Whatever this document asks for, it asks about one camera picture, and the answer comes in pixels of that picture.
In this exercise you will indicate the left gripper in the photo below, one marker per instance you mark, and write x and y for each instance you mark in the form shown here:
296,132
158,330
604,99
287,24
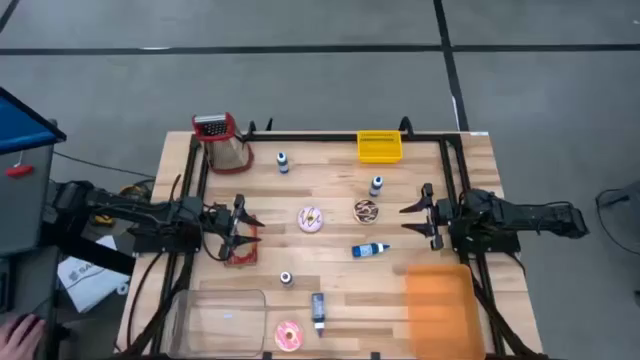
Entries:
225,227

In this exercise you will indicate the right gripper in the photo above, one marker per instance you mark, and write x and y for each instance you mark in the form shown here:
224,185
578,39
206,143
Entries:
440,217

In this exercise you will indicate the red snack box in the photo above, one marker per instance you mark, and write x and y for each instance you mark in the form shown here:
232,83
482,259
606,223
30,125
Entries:
248,257

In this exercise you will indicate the small food colouring bottle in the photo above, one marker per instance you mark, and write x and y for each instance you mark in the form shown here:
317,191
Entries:
375,187
286,279

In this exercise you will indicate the blue food colouring bottle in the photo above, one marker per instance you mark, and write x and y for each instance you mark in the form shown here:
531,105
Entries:
283,162
367,249

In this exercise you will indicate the purple food colouring bottle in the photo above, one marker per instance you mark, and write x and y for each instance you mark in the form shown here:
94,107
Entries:
318,310

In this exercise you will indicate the pink frosted toy donut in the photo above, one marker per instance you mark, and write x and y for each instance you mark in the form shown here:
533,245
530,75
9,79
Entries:
288,336

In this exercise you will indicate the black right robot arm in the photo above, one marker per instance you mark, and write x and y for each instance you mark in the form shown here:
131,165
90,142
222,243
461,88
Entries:
525,212

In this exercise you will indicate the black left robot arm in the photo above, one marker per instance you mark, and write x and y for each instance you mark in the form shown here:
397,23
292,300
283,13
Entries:
125,207

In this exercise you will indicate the chocolate frosted toy donut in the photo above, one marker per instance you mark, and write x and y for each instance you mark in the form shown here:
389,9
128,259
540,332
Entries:
366,212

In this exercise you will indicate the purple frosted toy donut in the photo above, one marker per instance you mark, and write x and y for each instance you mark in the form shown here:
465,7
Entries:
310,219

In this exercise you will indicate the yellow plastic basket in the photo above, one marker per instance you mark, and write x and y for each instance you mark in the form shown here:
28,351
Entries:
380,147

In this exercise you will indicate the clear plastic bin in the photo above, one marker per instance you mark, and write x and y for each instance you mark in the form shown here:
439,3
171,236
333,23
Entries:
220,325

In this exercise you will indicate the orange plastic bin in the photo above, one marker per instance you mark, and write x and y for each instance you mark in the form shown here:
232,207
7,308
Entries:
442,315

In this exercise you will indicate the white tape roll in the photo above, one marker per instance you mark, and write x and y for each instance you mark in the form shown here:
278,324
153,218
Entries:
122,289

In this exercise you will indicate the yellow hand tool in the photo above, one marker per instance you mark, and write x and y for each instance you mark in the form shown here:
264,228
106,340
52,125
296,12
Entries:
103,219

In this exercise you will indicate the black metal beam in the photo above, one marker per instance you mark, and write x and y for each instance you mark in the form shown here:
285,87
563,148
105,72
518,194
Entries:
90,250

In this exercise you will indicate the white paper sheet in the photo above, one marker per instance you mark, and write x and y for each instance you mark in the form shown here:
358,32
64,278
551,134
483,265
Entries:
87,285

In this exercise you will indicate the grey cabinet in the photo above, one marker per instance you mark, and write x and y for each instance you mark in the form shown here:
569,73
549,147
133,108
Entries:
25,210

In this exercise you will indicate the blue screen monitor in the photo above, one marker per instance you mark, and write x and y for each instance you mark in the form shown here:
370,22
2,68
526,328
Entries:
20,125

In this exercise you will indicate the person's hand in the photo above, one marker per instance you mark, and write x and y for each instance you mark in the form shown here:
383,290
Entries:
20,340

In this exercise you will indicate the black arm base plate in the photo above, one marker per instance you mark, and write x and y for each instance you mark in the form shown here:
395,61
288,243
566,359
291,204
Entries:
500,245
165,245

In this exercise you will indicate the black aluminium table frame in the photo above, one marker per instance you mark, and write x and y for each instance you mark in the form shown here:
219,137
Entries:
325,137

